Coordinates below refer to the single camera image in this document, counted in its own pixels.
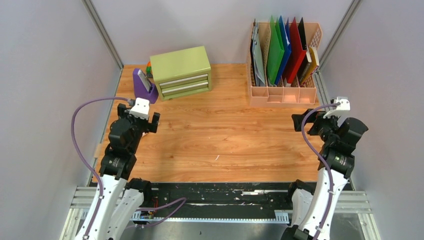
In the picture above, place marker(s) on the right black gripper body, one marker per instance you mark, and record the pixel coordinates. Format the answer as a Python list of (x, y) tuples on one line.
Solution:
[(324, 127)]

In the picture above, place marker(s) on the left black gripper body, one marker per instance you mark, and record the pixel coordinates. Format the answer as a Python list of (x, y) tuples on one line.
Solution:
[(138, 124)]

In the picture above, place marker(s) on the purple stapler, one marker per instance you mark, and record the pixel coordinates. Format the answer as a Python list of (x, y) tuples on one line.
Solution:
[(143, 87)]

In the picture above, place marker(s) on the grey clipboard with papers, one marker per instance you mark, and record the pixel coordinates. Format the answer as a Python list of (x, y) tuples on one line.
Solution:
[(256, 57)]

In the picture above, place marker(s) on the green drawer cabinet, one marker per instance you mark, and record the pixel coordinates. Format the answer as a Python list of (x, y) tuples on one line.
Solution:
[(181, 73)]

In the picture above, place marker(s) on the red plastic folder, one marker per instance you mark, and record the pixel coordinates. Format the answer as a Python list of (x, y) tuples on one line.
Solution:
[(289, 74)]

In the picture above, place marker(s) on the green plastic folder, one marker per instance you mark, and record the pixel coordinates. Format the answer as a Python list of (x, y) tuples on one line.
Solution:
[(275, 51)]

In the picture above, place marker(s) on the blue plastic folder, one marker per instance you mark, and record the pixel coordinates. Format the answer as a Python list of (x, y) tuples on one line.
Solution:
[(285, 39)]

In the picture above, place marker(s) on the black paperback book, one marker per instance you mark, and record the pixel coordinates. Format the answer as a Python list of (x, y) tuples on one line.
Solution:
[(302, 49)]

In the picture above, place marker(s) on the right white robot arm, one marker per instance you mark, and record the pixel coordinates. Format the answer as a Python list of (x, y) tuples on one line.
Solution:
[(314, 208)]

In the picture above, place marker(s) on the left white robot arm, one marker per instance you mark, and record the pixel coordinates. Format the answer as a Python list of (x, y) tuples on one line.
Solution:
[(117, 196)]

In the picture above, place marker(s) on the pink file organizer rack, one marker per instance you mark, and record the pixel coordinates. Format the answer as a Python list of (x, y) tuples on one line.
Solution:
[(303, 97)]

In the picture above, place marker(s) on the orange tape dispenser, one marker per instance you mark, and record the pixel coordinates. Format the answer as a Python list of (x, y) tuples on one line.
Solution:
[(149, 71)]

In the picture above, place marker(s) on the yellow book in rack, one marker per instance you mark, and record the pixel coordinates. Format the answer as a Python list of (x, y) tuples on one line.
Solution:
[(312, 67)]

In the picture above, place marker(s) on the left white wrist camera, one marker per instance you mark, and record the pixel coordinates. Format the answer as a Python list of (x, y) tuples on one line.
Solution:
[(140, 109)]

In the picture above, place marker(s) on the black mounting base rail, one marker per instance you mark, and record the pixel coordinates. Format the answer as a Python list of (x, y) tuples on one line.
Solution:
[(251, 202)]

